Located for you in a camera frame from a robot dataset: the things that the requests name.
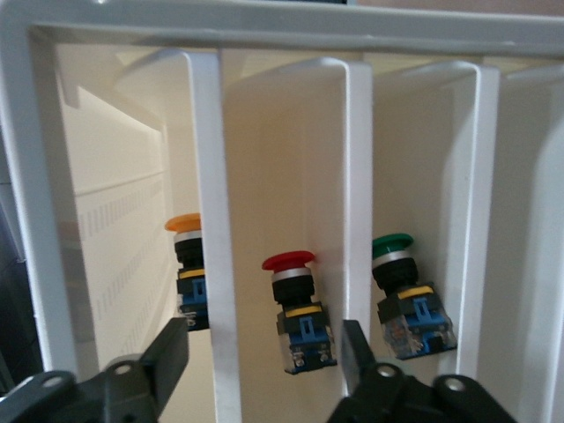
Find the green push button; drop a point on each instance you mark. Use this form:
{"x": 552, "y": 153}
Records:
{"x": 405, "y": 304}

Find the white drawer cabinet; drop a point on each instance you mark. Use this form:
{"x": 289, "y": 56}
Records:
{"x": 17, "y": 132}

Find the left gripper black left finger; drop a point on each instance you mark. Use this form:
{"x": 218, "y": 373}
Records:
{"x": 132, "y": 388}

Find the empty white drawer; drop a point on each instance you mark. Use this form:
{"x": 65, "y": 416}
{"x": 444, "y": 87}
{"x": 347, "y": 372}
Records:
{"x": 529, "y": 220}

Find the white drawer holding green button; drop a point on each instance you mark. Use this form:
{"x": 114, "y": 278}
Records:
{"x": 414, "y": 167}

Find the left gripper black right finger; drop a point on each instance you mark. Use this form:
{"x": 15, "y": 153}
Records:
{"x": 388, "y": 401}

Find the red push button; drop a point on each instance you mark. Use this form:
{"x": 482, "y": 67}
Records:
{"x": 299, "y": 308}

